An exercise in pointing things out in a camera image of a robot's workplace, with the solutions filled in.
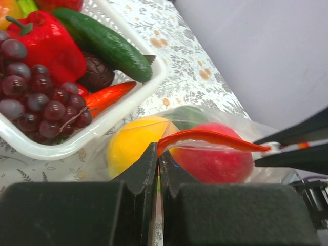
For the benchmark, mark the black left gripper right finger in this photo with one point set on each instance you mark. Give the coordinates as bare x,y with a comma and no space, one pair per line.
195,213

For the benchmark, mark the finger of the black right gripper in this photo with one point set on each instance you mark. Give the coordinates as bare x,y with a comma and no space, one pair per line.
310,158
312,129

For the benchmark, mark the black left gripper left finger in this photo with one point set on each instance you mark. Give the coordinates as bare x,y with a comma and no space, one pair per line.
117,212

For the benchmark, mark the red apple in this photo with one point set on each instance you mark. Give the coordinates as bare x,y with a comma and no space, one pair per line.
213,164

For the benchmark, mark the clear zip top bag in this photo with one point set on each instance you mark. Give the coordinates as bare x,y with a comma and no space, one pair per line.
222,129

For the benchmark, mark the yellow lemon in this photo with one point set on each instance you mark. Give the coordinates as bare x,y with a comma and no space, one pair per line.
129,143

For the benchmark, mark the green bell pepper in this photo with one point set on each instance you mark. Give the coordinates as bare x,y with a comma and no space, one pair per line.
186,117

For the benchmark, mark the orange carrot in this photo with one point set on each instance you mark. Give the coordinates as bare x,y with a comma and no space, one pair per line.
101,100

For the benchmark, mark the floral table mat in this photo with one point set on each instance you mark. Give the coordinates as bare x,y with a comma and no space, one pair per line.
184,72

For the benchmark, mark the dark red grape bunch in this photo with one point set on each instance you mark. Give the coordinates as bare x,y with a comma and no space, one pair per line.
42,110

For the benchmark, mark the dark purple passion fruit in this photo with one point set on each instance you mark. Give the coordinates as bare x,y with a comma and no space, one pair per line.
98,75

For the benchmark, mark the dark green cucumber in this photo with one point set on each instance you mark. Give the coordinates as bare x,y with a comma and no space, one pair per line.
102,41

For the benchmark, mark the red bell pepper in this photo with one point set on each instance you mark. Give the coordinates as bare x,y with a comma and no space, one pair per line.
48,43

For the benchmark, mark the red tomato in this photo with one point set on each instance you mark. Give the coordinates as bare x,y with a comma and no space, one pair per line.
51,5

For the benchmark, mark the green watermelon slice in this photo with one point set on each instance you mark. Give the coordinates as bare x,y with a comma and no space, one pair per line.
27,6

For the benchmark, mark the red yellow small mango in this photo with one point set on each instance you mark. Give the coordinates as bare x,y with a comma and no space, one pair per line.
9,8

